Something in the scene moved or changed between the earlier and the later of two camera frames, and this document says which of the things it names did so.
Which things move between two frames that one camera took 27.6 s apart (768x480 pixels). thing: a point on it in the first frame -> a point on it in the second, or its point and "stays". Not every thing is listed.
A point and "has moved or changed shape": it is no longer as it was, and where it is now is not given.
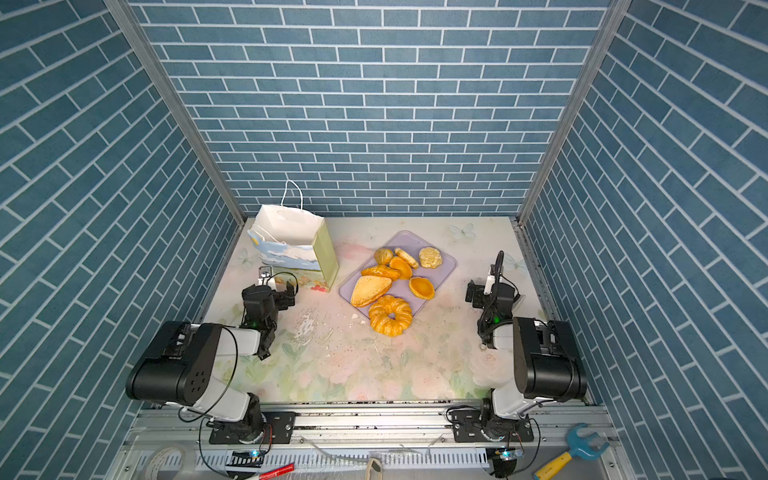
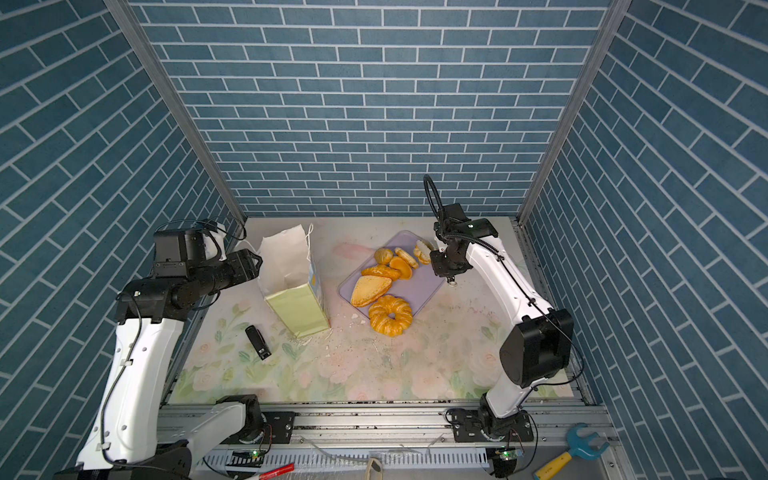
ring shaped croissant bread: (379, 315) stays
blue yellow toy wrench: (585, 447) stays
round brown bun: (383, 256) stays
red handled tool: (277, 471) stays
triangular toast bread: (369, 288) stays
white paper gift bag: (295, 243) has moved or changed shape
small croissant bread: (381, 271) stays
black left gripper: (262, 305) -> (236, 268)
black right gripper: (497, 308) -> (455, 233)
